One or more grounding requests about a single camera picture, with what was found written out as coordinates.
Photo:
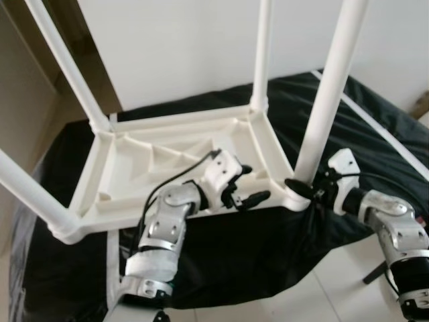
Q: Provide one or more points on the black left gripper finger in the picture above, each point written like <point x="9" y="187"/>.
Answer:
<point x="255" y="198"/>
<point x="242" y="171"/>

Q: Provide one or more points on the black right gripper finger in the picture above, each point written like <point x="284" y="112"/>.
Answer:
<point x="298" y="186"/>

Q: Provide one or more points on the white plastic table top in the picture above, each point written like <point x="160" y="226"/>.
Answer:
<point x="127" y="181"/>

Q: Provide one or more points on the white plastic table leg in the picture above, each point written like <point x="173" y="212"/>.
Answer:
<point x="27" y="194"/>
<point x="263" y="47"/>
<point x="332" y="80"/>
<point x="64" y="60"/>

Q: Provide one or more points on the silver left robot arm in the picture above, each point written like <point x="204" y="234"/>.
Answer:
<point x="164" y="228"/>

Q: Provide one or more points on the brown fuzzy object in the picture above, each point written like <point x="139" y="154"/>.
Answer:
<point x="421" y="106"/>

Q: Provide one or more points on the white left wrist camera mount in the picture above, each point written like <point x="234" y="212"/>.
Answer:
<point x="221" y="168"/>

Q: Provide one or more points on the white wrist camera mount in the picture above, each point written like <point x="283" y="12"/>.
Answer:
<point x="342" y="161"/>
<point x="221" y="168"/>

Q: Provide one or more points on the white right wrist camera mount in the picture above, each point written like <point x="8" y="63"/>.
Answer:
<point x="342" y="161"/>

